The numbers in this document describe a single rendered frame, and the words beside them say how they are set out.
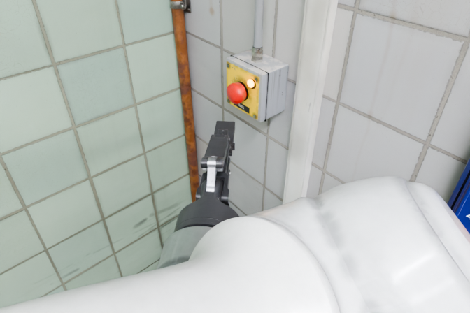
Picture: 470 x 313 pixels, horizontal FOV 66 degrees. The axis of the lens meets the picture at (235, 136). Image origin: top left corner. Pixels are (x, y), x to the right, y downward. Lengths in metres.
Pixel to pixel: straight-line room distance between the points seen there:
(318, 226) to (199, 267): 0.06
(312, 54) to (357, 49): 0.07
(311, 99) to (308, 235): 0.48
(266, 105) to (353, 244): 0.51
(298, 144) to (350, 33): 0.24
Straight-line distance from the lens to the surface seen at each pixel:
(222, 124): 0.57
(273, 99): 0.67
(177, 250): 0.36
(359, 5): 0.57
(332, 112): 0.64
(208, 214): 0.39
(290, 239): 0.17
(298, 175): 0.74
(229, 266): 0.16
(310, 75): 0.62
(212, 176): 0.41
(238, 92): 0.65
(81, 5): 0.81
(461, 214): 0.57
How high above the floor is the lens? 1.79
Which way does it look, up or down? 36 degrees down
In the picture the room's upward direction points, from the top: straight up
